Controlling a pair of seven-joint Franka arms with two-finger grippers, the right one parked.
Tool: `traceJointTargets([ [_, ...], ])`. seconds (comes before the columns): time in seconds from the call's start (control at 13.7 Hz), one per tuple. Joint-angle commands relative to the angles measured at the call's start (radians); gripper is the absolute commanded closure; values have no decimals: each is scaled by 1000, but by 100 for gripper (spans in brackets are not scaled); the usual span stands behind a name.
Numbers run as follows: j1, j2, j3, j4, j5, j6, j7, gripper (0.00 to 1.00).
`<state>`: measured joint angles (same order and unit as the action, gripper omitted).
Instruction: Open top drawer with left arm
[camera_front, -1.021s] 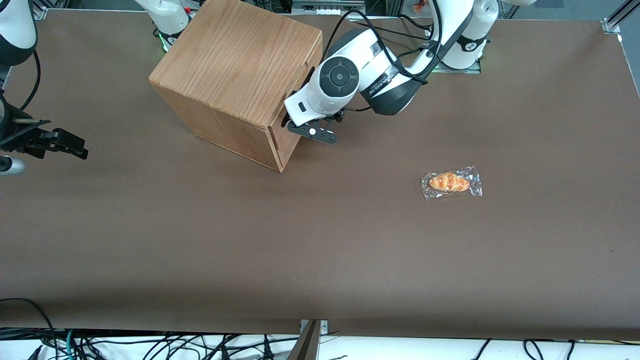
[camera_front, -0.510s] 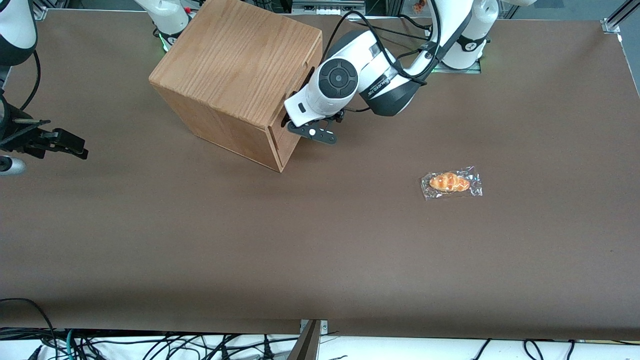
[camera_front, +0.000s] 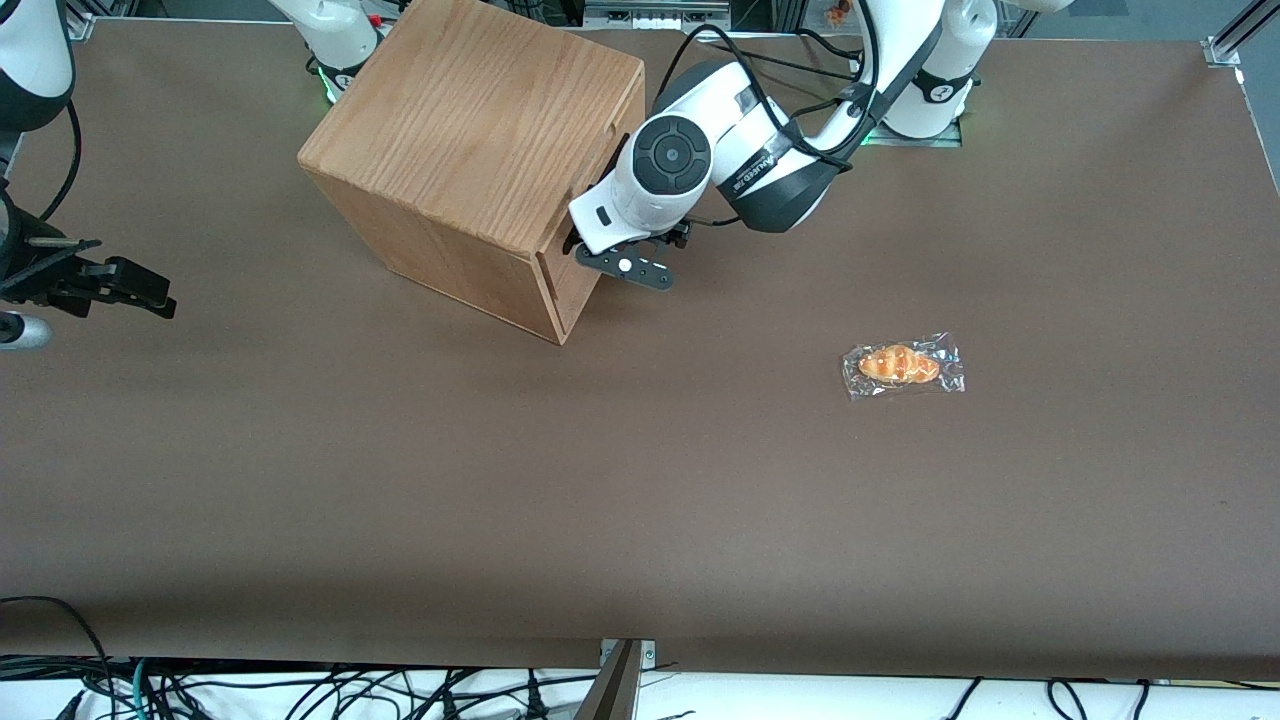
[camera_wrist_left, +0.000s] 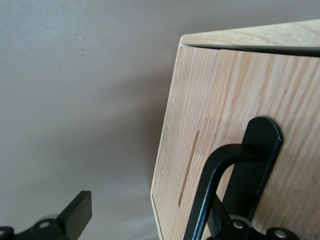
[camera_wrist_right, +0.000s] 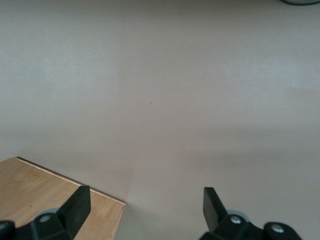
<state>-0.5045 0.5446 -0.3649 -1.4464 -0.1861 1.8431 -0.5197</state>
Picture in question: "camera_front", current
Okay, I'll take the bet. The plastic wrapped bread roll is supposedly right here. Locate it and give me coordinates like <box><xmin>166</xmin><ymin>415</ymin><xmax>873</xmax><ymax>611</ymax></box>
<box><xmin>840</xmin><ymin>332</ymin><xmax>967</xmax><ymax>403</ymax></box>

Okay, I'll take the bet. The wooden drawer cabinet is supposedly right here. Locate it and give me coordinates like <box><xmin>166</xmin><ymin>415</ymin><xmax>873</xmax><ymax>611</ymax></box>
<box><xmin>297</xmin><ymin>0</ymin><xmax>649</xmax><ymax>347</ymax></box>

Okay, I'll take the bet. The metal table edge bracket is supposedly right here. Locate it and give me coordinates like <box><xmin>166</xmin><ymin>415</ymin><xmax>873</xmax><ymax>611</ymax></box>
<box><xmin>598</xmin><ymin>638</ymin><xmax>658</xmax><ymax>669</ymax></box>

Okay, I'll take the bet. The wooden drawer with black handle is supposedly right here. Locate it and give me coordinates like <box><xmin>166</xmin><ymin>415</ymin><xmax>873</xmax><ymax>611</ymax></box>
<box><xmin>540</xmin><ymin>72</ymin><xmax>649</xmax><ymax>291</ymax></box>

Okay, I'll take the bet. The metal rack frame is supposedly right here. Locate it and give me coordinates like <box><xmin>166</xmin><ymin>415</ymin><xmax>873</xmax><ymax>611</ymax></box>
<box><xmin>583</xmin><ymin>0</ymin><xmax>736</xmax><ymax>31</ymax></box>

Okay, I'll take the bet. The brown camera post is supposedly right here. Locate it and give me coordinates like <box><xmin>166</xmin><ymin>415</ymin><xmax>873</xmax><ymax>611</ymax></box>
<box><xmin>572</xmin><ymin>640</ymin><xmax>643</xmax><ymax>720</ymax></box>

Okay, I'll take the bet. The table cover sheet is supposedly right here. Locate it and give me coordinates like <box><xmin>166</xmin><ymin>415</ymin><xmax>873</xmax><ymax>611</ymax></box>
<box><xmin>0</xmin><ymin>18</ymin><xmax>1280</xmax><ymax>681</ymax></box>

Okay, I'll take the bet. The black cable on table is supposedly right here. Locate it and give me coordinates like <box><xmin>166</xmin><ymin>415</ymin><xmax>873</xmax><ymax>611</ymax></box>
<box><xmin>700</xmin><ymin>30</ymin><xmax>866</xmax><ymax>83</ymax></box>

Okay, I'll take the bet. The black floor cable loop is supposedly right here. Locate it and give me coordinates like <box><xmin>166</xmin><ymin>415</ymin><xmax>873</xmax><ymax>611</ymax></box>
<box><xmin>0</xmin><ymin>596</ymin><xmax>113</xmax><ymax>720</ymax></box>

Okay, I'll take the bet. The aluminium frame profile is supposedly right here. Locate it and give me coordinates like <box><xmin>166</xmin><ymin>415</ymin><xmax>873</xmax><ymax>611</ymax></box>
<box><xmin>1203</xmin><ymin>0</ymin><xmax>1280</xmax><ymax>69</ymax></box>

